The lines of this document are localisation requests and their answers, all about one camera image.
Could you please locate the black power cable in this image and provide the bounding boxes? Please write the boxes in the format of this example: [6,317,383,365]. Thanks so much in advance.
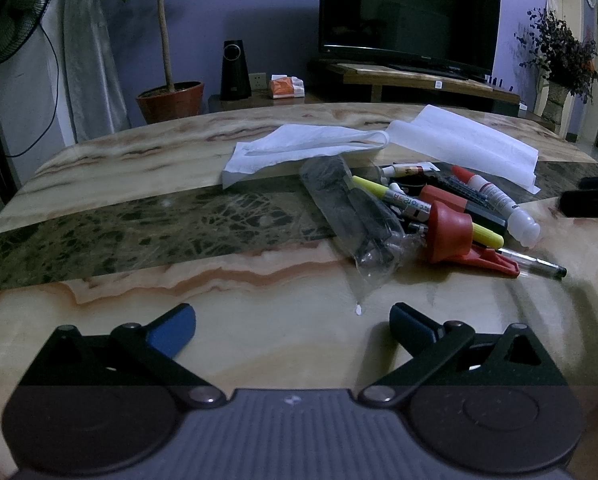
[6,25,60,158]

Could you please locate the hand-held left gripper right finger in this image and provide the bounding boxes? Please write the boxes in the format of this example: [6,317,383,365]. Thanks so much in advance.
[358,302,562,408]

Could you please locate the dried flower bouquet in vase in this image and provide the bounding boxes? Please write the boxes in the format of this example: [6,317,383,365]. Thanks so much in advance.
[514,7,598,122]

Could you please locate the white glue bottle red tip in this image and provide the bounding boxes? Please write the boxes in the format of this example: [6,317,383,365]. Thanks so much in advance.
[452,165,541,248]

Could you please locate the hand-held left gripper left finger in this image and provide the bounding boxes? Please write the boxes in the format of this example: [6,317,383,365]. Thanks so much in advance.
[34,303,226,409]

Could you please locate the yellow double-ended highlighter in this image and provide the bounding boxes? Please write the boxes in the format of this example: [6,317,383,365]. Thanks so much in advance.
[351,175,505,250]

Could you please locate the black cone speaker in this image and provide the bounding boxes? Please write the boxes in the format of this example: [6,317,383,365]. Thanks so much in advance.
[220,40,253,101]

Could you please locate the white paper tissue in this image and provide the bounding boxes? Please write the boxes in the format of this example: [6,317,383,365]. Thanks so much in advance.
[221,124,391,190]

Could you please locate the black ring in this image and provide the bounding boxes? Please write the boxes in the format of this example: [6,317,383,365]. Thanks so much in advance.
[392,178,426,197]

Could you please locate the black flat-screen television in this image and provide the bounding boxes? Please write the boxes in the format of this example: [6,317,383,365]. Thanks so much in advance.
[319,0,502,81]

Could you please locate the clear gel pen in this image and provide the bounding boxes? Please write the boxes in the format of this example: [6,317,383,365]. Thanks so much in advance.
[496,247,567,279]

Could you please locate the red and black box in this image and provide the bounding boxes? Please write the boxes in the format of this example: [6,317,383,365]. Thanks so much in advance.
[419,185,510,235]

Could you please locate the potted tree terracotta pot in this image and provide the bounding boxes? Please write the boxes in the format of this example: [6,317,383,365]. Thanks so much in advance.
[101,0,214,125]

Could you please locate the red plastic nozzle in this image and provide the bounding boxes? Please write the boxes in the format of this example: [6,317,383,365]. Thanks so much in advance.
[425,201,521,278]

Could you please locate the orange tissue pack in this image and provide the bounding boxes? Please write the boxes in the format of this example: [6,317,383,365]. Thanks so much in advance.
[268,75,306,100]

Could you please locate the white paper sheet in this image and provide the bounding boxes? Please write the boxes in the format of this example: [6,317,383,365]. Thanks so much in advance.
[385,105,542,195]

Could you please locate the white curtain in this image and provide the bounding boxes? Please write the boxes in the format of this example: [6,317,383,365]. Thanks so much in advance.
[61,0,130,142]

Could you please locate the dark low cabinet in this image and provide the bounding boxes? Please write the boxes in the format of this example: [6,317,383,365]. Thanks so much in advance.
[208,91,325,113]

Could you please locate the black glasses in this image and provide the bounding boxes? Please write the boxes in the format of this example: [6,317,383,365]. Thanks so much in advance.
[299,156,425,306]

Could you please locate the small white cream tube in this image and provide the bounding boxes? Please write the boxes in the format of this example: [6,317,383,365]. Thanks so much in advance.
[381,162,440,177]

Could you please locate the wooden television stand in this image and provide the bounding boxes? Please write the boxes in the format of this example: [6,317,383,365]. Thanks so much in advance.
[309,59,522,113]

